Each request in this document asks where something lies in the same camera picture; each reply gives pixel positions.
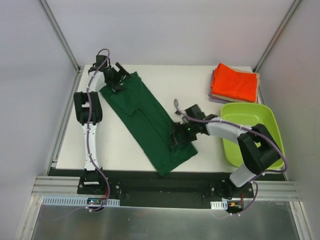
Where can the left white cable duct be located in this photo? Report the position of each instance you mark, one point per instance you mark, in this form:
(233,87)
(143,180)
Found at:
(79,201)

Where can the aluminium frame post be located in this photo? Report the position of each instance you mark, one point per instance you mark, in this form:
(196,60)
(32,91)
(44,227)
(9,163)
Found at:
(288,16)
(59,34)

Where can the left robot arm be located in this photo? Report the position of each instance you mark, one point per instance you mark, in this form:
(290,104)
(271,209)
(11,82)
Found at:
(89,114)

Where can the right white cable duct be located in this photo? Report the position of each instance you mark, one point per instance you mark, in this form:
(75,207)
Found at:
(219,205)

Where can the beige folded t-shirt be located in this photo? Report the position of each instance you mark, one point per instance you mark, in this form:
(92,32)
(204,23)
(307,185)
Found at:
(258,80)

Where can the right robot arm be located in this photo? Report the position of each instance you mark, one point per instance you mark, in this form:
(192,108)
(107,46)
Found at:
(258,149)

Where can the right aluminium frame post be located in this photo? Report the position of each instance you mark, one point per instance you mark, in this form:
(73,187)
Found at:
(288,16)

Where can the dark green t-shirt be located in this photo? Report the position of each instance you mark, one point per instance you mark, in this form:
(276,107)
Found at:
(148,122)

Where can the left aluminium frame post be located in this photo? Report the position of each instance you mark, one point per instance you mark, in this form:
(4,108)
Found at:
(59,34)

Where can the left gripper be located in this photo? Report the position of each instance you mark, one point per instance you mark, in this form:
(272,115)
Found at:
(114,78)

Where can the orange folded t-shirt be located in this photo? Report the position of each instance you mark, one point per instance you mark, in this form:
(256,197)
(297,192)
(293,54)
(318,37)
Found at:
(233,81)

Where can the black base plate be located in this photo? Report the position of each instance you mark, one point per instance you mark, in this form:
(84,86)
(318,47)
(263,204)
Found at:
(182,190)

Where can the white cable duct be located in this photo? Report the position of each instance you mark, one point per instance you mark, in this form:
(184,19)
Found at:
(219,205)
(79,201)

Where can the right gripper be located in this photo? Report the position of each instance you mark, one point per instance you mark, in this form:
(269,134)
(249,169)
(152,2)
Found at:
(180,133)

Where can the purple folded t-shirt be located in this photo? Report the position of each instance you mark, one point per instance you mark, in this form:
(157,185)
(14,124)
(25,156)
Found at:
(213,98)

